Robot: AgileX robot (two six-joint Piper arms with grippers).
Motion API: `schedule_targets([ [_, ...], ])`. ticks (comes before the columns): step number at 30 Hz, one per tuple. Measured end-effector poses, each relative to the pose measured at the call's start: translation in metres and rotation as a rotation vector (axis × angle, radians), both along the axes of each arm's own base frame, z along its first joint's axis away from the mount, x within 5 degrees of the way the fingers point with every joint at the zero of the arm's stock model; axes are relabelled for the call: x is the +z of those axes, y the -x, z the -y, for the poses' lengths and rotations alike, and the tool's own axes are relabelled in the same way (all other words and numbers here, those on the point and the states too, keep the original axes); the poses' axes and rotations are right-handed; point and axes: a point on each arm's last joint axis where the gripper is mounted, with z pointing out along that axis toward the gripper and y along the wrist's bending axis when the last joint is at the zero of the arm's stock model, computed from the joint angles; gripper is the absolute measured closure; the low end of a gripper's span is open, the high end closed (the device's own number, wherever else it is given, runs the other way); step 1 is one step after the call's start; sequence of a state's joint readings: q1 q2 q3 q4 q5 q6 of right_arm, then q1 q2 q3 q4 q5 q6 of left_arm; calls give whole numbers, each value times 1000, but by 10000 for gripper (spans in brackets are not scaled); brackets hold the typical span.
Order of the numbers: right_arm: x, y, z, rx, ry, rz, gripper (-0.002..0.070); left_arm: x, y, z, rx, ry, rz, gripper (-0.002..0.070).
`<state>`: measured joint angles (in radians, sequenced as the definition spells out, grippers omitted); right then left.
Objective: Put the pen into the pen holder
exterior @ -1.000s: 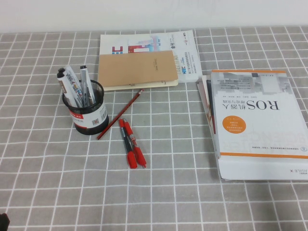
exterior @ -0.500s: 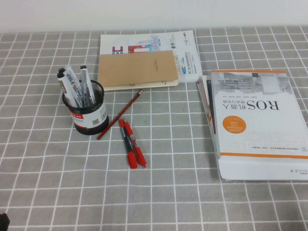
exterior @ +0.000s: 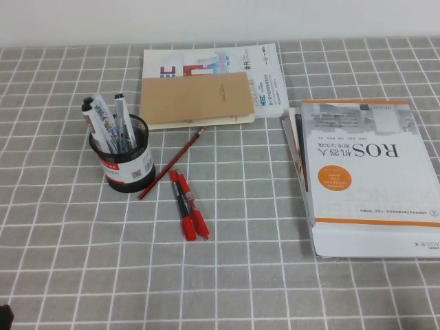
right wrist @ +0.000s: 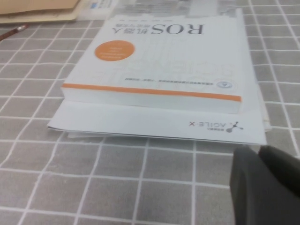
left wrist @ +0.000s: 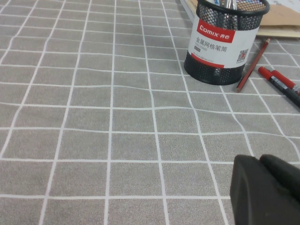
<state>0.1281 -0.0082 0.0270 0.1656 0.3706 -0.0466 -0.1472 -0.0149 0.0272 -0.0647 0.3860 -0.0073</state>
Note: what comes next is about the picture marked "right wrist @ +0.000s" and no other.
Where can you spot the white ROS robot book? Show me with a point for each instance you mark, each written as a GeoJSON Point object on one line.
{"type": "Point", "coordinates": [164, 58]}

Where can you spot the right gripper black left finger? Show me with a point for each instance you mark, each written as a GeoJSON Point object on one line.
{"type": "Point", "coordinates": [250, 187]}

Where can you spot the brown kraft notebook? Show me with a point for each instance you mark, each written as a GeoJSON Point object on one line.
{"type": "Point", "coordinates": [35, 5]}

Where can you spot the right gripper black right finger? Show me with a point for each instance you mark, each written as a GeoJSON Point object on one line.
{"type": "Point", "coordinates": [288, 178]}

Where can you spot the red pencil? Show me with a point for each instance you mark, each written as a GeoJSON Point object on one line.
{"type": "Point", "coordinates": [11, 31]}

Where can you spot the grey white checked tablecloth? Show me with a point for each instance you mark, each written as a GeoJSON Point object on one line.
{"type": "Point", "coordinates": [93, 182]}

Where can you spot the white magazine with colourful print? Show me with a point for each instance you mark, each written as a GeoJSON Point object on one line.
{"type": "Point", "coordinates": [98, 9]}

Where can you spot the white AgileX brochure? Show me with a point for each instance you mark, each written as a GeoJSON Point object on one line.
{"type": "Point", "coordinates": [140, 122]}

